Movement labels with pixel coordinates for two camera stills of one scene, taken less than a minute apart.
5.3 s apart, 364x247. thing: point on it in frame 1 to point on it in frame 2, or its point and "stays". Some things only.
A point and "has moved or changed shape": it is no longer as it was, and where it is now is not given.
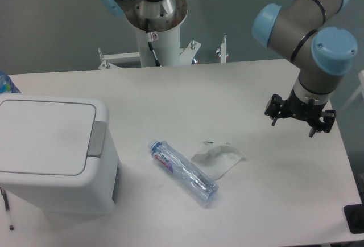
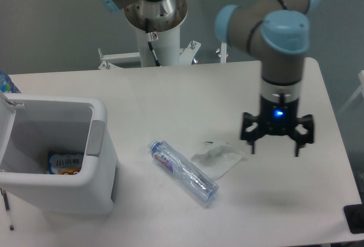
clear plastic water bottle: [197, 182] stays
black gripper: [294, 106] to [278, 119]
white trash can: [59, 155] has moved or changed shape
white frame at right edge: [360, 91] stays
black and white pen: [3, 193] stays
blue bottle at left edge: [7, 85] stays
